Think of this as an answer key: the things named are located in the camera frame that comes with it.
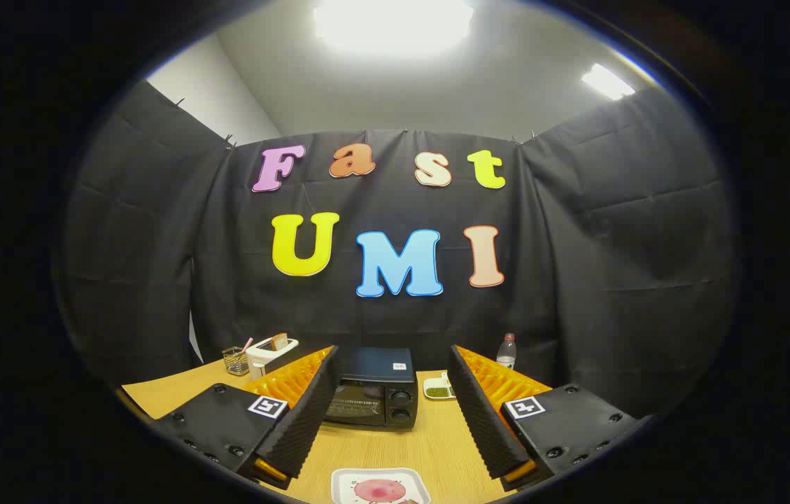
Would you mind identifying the small ceiling light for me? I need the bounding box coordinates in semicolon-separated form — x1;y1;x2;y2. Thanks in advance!
581;63;637;101

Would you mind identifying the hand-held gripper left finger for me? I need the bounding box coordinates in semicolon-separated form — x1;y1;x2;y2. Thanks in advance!
150;345;339;491

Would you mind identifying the white square plate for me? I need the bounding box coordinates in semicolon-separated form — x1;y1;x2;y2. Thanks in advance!
330;468;432;504

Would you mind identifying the pink round food slice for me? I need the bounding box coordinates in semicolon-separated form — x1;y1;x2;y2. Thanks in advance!
354;479;418;504

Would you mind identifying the wire mesh holder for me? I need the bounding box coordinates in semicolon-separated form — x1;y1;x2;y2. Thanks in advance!
223;346;250;377

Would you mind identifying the black toaster oven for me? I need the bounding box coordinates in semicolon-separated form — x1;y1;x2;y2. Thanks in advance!
323;346;418;430

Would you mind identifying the white divided dish with beans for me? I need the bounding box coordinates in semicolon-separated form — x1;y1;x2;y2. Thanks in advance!
423;372;456;400

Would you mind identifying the white toaster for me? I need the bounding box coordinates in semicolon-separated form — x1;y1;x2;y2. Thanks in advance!
246;336;299;381

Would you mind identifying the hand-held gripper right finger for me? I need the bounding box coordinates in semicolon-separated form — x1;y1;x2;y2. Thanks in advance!
447;344;640;492

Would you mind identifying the large ceiling light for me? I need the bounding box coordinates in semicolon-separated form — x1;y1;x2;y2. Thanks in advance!
314;0;474;57

